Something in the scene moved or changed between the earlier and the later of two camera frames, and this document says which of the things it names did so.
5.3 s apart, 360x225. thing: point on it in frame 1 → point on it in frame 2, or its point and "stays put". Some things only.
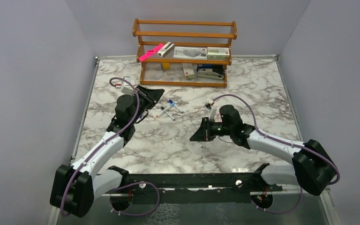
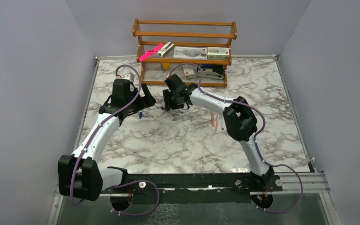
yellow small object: [166, 65] stays put
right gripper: [202, 134] → [168, 105]
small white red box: [188, 70] stays put
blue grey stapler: [210, 71] stays put
